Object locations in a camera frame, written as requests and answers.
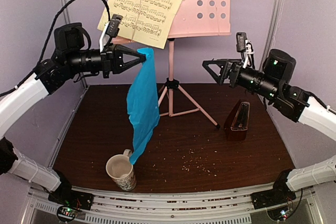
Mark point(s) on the round circuit board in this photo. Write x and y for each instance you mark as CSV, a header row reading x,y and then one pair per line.
x,y
279,214
66,214

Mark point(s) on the dark red wooden metronome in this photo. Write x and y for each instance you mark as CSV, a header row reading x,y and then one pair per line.
x,y
233,135

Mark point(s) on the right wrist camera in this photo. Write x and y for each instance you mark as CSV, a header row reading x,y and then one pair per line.
x,y
245,48

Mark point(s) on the blue sheet music page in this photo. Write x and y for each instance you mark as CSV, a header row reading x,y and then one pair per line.
x,y
142,105

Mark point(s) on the pink music stand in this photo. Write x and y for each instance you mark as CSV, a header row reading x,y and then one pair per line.
x,y
194,18

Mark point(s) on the yellow sheet music page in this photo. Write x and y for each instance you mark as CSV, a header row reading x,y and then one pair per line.
x,y
145,21

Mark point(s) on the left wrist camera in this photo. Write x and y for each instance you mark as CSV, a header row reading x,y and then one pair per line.
x,y
109,32

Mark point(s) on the left round circuit board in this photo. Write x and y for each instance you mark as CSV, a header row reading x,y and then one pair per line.
x,y
66,214

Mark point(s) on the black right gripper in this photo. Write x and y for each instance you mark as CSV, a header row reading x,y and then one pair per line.
x,y
230,73

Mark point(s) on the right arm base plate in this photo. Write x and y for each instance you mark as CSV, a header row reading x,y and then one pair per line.
x,y
270,198

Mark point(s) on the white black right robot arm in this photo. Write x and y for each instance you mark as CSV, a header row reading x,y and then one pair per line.
x,y
272,83

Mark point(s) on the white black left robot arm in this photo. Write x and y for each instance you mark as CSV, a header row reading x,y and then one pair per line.
x,y
73,55

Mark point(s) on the right aluminium corner post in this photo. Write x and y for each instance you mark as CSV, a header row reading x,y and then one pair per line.
x,y
273,24

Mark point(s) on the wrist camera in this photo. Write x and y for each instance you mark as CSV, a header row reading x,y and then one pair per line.
x,y
245,48
109,32

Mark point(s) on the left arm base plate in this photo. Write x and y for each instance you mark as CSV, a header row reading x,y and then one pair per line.
x,y
77,200

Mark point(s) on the right round circuit board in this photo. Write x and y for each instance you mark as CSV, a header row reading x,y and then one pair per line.
x,y
279,214

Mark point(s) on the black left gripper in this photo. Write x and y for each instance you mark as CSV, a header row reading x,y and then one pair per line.
x,y
112,61

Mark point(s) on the clear plastic metronome cover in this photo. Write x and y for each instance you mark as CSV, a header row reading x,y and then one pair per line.
x,y
241,118

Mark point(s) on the white patterned ceramic mug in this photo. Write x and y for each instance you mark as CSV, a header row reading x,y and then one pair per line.
x,y
121,171

